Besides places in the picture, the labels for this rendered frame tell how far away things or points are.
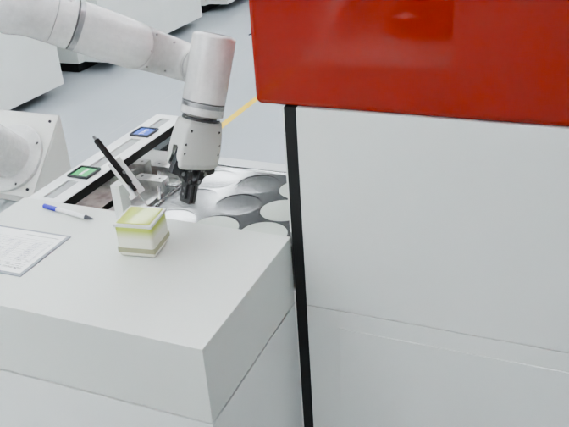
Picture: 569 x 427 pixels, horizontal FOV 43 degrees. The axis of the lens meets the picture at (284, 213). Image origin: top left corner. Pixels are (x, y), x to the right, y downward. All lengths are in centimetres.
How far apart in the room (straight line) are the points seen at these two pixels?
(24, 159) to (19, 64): 342
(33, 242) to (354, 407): 71
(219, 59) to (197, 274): 41
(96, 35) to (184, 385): 61
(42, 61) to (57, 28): 427
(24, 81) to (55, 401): 422
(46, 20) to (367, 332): 80
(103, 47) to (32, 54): 417
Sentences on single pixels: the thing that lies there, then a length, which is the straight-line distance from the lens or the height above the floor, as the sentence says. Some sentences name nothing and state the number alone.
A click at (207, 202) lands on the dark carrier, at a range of 165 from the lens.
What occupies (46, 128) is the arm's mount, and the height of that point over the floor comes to 98.
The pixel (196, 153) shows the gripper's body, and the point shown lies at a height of 109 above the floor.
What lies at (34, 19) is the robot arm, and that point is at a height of 138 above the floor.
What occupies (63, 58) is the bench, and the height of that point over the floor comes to 12.
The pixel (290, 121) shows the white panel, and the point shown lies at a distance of 124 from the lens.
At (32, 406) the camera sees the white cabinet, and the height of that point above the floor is 75.
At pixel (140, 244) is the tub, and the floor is 99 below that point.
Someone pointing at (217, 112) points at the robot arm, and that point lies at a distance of 140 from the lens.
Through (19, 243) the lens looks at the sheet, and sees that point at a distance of 147.
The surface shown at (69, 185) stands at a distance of 171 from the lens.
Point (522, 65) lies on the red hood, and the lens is 112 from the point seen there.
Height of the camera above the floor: 162
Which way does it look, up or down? 27 degrees down
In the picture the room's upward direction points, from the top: 4 degrees counter-clockwise
